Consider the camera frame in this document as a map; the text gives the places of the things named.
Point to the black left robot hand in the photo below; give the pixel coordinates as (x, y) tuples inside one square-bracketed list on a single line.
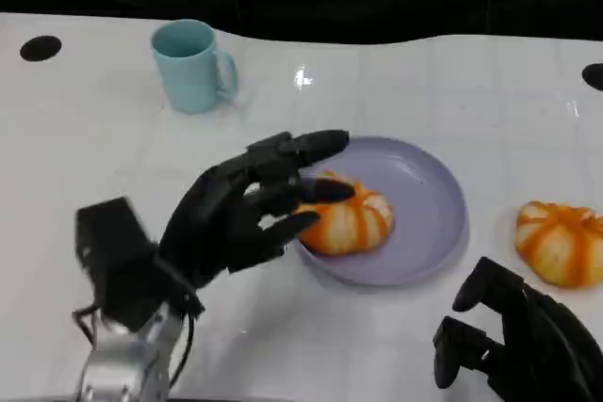
[(221, 218)]

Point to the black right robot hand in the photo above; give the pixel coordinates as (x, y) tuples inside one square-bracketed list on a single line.
[(546, 350)]

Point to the orange and white bread roll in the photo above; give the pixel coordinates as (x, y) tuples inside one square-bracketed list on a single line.
[(560, 244), (348, 228)]

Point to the pale green mug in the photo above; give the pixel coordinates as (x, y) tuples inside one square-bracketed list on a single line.
[(188, 82)]

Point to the lilac plate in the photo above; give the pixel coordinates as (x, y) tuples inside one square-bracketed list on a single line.
[(424, 213)]

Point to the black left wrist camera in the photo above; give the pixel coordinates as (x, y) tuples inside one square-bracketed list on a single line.
[(118, 256)]

